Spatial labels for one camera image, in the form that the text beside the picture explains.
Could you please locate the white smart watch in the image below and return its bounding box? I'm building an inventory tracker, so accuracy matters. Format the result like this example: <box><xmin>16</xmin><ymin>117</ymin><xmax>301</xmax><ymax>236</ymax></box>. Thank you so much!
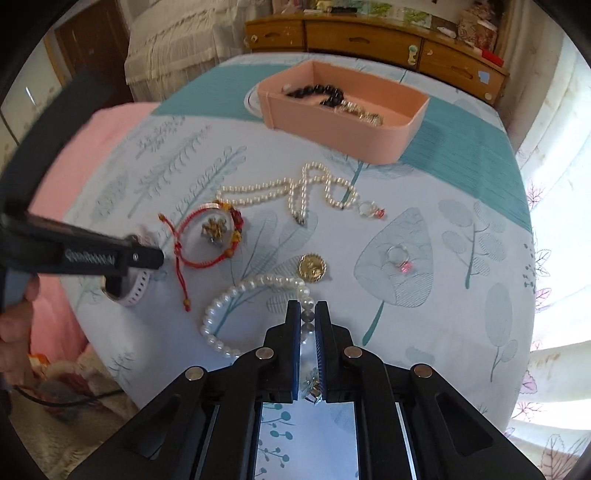
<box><xmin>99</xmin><ymin>234</ymin><xmax>160</xmax><ymax>307</ymax></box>

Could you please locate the blue flower hair clip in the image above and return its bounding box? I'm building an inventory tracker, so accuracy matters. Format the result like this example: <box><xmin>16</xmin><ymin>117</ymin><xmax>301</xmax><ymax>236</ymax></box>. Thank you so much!
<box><xmin>300</xmin><ymin>368</ymin><xmax>322</xmax><ymax>405</ymax></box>

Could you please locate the large pearl bracelet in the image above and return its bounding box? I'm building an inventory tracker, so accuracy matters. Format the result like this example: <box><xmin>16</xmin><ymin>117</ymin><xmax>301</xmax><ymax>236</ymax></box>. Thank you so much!
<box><xmin>198</xmin><ymin>273</ymin><xmax>317</xmax><ymax>362</ymax></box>

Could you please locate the gold flower charm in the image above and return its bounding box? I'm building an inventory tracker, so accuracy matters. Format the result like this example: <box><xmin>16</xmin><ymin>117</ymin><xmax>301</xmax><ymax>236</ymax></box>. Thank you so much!
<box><xmin>201</xmin><ymin>217</ymin><xmax>228</xmax><ymax>244</ymax></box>

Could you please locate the gold round brooch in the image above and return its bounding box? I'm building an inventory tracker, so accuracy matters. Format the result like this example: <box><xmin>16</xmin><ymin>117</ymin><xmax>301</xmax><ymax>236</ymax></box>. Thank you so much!
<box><xmin>297</xmin><ymin>253</ymin><xmax>328</xmax><ymax>283</ymax></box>

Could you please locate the red cord bead bracelet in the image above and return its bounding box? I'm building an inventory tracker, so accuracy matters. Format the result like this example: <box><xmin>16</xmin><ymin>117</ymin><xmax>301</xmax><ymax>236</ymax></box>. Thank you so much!
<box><xmin>157</xmin><ymin>199</ymin><xmax>246</xmax><ymax>313</ymax></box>

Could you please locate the silver ring pink stone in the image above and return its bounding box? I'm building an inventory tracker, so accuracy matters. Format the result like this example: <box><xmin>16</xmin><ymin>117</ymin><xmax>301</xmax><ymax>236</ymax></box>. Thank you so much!
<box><xmin>386</xmin><ymin>244</ymin><xmax>414</xmax><ymax>274</ymax></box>

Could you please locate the silver ring red stone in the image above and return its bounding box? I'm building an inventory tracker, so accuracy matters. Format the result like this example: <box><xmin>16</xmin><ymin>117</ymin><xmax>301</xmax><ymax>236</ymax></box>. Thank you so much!
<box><xmin>358</xmin><ymin>201</ymin><xmax>386</xmax><ymax>220</ymax></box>

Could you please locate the small pearl necklace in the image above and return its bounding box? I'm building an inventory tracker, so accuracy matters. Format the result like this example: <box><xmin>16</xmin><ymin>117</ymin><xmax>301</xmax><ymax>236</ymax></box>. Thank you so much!
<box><xmin>215</xmin><ymin>161</ymin><xmax>362</xmax><ymax>226</ymax></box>

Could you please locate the silver leaf chain bracelet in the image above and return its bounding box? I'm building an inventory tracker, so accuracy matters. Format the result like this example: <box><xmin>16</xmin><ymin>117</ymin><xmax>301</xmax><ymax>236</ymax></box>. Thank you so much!
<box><xmin>334</xmin><ymin>101</ymin><xmax>386</xmax><ymax>128</ymax></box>

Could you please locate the black bead bracelet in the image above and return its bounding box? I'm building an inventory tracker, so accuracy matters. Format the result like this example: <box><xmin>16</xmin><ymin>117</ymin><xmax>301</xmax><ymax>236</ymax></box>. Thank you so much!
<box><xmin>285</xmin><ymin>83</ymin><xmax>346</xmax><ymax>109</ymax></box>

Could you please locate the pink plastic jewelry tray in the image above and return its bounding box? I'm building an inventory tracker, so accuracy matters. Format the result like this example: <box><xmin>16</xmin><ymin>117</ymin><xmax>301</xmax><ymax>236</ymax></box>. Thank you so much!
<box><xmin>257</xmin><ymin>60</ymin><xmax>430</xmax><ymax>166</ymax></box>

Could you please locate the person's left hand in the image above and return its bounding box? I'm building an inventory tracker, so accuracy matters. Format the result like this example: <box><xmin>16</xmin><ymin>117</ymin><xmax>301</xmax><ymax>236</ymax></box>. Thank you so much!
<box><xmin>0</xmin><ymin>276</ymin><xmax>40</xmax><ymax>387</ymax></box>

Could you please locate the pink fleece blanket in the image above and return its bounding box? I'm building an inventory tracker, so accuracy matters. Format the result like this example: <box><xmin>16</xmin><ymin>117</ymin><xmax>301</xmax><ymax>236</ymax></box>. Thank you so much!
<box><xmin>30</xmin><ymin>103</ymin><xmax>156</xmax><ymax>362</ymax></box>

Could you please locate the tree pattern tablecloth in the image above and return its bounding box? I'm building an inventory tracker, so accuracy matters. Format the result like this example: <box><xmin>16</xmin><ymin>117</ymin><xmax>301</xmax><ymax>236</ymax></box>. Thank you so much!
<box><xmin>59</xmin><ymin>51</ymin><xmax>537</xmax><ymax>480</ymax></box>

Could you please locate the brown wooden door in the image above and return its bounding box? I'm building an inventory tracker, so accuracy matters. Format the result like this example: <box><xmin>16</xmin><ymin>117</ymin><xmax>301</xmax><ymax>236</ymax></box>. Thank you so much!
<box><xmin>55</xmin><ymin>0</ymin><xmax>133</xmax><ymax>106</ymax></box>

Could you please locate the white lace covered piano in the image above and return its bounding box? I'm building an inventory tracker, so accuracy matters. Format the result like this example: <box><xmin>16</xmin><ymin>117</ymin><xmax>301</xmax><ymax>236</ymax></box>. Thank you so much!
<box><xmin>124</xmin><ymin>1</ymin><xmax>271</xmax><ymax>102</ymax></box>

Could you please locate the wooden desk with drawers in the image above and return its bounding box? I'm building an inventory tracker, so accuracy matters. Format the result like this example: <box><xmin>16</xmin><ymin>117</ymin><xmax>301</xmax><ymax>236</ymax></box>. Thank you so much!
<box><xmin>245</xmin><ymin>13</ymin><xmax>509</xmax><ymax>106</ymax></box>

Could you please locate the red case on desk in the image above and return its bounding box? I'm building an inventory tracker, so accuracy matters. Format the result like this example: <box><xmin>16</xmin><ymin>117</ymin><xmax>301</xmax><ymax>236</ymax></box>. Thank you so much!
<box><xmin>481</xmin><ymin>50</ymin><xmax>504</xmax><ymax>67</ymax></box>

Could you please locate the floral white curtain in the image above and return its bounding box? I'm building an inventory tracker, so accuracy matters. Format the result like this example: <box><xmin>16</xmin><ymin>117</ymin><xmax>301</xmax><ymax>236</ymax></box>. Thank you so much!
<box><xmin>496</xmin><ymin>1</ymin><xmax>590</xmax><ymax>479</ymax></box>

